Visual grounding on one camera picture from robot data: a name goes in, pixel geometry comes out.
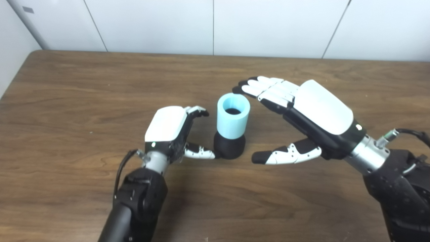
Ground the black funnel-shaped nozzle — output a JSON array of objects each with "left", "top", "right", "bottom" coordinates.
[{"left": 214, "top": 108, "right": 246, "bottom": 160}]

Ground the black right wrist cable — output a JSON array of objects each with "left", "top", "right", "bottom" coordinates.
[{"left": 376, "top": 128, "right": 430, "bottom": 175}]

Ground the light-blue hose piece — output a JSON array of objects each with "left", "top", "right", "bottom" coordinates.
[{"left": 217, "top": 93, "right": 251, "bottom": 139}]

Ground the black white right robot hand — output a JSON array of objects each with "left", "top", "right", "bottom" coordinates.
[{"left": 232, "top": 76, "right": 367, "bottom": 165}]

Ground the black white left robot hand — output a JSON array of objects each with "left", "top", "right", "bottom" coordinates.
[{"left": 144, "top": 106, "right": 216, "bottom": 165}]

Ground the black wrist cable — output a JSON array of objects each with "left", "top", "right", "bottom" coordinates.
[
  {"left": 113, "top": 149, "right": 152, "bottom": 205},
  {"left": 376, "top": 128, "right": 430, "bottom": 175}
]

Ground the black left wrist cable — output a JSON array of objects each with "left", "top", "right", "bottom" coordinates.
[{"left": 113, "top": 149, "right": 152, "bottom": 205}]

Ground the grey wall corner post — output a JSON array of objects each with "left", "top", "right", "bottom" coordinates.
[{"left": 6, "top": 0, "right": 51, "bottom": 51}]

